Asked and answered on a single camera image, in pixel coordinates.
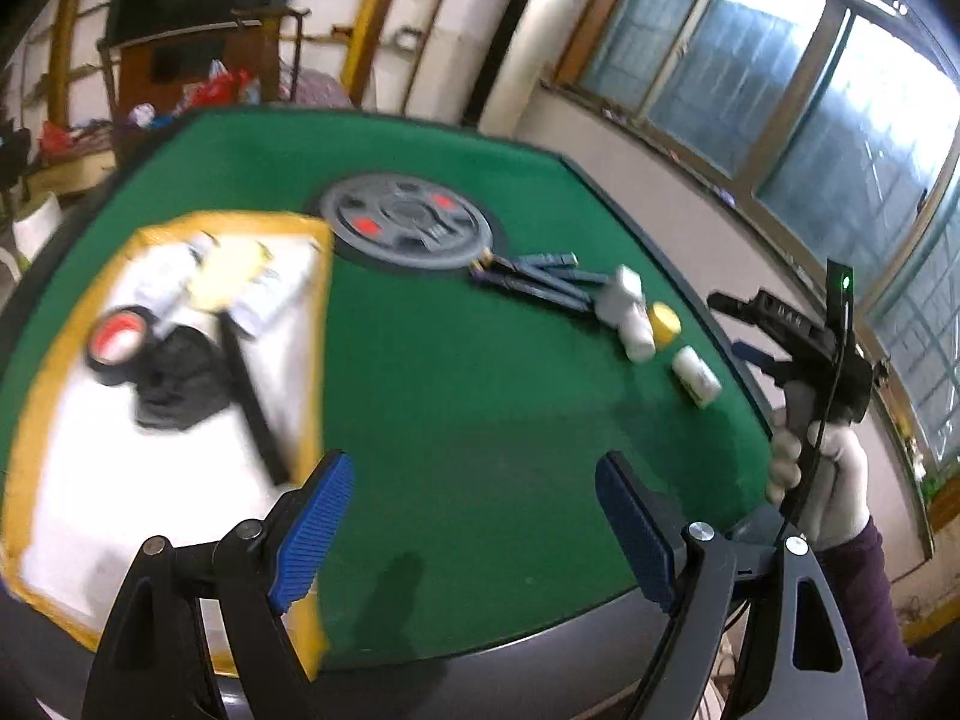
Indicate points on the yellow lidded jar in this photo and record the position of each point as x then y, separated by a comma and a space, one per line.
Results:
666, 322

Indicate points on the white plastic bottle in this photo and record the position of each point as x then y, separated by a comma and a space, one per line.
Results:
259, 304
161, 274

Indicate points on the white bottle with square code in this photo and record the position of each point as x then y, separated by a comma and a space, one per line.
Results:
696, 376

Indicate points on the pale yellow plastic block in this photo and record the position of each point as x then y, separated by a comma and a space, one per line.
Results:
225, 274

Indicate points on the red plastic bag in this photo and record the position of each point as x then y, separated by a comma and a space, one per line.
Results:
217, 90

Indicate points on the black marker pen yellow end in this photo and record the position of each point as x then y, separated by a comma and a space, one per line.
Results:
547, 261

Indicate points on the metal-framed window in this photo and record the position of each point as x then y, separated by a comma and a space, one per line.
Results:
750, 67

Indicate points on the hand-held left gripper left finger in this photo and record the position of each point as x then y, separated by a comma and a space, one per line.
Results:
315, 532

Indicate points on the black electrical tape roll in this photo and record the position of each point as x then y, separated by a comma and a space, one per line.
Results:
146, 351

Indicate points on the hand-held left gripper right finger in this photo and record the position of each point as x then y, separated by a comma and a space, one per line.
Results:
637, 532

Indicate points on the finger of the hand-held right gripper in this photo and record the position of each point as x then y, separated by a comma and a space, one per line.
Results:
757, 307
750, 355

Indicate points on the wooden wall shelf unit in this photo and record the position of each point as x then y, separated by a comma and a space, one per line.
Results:
405, 37

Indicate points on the person's right forearm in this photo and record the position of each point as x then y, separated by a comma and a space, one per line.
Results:
877, 630

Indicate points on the yellow-edged cardboard tray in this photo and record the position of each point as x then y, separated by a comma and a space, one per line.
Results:
90, 502

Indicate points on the round grey table control panel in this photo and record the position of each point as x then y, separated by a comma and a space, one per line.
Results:
405, 221

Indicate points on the white bottle with red label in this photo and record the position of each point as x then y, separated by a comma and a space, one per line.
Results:
639, 341

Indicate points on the floral cushion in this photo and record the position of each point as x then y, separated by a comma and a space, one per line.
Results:
315, 90

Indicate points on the black ribbed plastic disc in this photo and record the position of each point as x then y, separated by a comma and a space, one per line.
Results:
180, 386

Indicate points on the white power adapter plug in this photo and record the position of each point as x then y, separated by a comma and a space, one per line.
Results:
619, 300

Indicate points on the person's right hand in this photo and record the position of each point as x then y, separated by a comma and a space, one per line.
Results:
836, 487

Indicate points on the tall standing air conditioner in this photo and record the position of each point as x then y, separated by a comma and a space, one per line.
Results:
525, 45

